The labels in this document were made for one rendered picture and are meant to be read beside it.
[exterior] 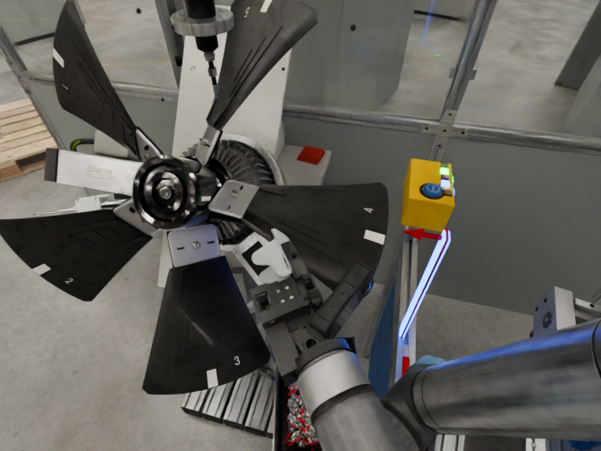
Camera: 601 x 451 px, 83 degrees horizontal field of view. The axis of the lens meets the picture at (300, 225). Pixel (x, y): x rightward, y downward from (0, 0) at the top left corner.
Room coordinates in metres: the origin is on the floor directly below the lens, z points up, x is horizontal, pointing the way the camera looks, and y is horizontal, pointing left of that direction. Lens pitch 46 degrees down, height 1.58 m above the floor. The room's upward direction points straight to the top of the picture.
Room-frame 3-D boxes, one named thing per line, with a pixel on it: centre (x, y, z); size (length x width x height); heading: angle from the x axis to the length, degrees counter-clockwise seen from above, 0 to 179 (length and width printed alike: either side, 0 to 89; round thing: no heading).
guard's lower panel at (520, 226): (1.13, -0.07, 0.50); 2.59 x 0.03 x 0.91; 76
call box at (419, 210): (0.63, -0.31, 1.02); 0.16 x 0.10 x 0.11; 166
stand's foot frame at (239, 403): (0.66, 0.19, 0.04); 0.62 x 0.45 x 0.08; 166
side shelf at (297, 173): (1.00, 0.09, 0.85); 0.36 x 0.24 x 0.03; 76
